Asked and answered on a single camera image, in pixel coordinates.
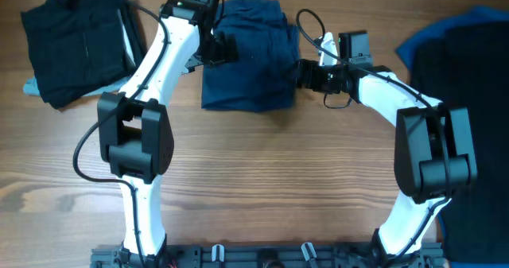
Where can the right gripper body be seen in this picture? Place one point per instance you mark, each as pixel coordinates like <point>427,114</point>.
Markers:
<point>303,74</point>

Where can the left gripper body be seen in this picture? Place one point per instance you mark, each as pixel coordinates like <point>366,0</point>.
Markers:
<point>224,49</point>

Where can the dark blue shorts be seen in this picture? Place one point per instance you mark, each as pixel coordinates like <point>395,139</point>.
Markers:
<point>268,48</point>

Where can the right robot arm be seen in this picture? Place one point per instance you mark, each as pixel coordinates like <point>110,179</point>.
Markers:
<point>433,152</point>

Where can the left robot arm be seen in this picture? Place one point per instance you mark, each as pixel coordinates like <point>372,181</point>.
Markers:
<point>135,136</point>

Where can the folded black garment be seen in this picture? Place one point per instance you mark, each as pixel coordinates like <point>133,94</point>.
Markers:
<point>78,46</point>

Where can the black garment in pile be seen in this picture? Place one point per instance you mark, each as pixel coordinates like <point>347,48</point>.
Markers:
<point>477,121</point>

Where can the folded light blue garment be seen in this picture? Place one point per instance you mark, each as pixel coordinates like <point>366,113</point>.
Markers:
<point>30,87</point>

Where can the bright blue garment in pile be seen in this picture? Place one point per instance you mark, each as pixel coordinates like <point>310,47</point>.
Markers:
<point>433,33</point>

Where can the right white rail clip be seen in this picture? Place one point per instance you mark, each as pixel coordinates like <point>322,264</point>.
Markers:
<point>308,251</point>

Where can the white rail clip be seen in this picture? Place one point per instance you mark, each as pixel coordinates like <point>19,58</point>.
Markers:
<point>308,251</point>
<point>218,253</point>

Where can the left white rail clip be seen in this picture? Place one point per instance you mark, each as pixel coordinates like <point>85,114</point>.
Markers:
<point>218,253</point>

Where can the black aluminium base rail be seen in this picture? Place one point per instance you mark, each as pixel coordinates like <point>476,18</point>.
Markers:
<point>339,255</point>

